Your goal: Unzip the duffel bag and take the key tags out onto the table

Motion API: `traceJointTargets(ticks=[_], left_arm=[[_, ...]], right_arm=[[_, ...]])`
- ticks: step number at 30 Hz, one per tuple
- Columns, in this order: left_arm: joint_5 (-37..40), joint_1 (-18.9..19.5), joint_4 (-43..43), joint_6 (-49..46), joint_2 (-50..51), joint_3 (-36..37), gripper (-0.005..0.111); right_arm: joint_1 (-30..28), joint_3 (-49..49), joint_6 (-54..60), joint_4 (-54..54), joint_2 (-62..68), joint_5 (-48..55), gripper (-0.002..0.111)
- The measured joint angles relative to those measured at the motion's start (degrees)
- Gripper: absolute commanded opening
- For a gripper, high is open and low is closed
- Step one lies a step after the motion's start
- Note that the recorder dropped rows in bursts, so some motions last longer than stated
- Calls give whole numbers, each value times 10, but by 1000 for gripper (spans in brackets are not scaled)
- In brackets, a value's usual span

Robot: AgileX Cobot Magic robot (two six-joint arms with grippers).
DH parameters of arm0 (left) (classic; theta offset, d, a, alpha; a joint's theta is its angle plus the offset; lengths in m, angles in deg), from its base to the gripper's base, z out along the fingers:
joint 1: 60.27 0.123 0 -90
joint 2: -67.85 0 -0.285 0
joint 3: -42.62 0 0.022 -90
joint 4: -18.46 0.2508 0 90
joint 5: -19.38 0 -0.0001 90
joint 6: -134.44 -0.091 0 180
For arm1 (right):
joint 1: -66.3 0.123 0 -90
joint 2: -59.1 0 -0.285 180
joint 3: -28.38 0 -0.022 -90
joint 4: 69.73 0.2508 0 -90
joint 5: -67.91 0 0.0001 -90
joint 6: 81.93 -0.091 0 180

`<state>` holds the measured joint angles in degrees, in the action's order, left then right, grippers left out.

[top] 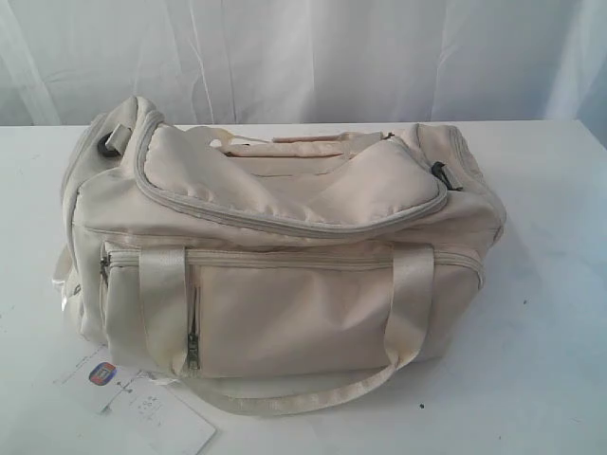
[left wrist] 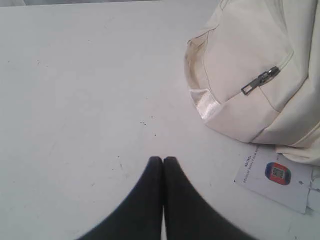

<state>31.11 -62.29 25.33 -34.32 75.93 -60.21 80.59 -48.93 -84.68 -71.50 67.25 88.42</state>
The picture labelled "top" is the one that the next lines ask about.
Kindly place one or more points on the white paper hang tag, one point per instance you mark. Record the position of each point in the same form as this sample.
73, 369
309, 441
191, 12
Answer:
95, 382

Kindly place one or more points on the white paper sheet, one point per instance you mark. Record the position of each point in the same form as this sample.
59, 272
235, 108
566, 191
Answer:
163, 421

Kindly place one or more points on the cream fabric duffel bag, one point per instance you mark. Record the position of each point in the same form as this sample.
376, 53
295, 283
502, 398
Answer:
271, 276

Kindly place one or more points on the white backdrop curtain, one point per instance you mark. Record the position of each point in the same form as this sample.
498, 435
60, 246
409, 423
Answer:
63, 62

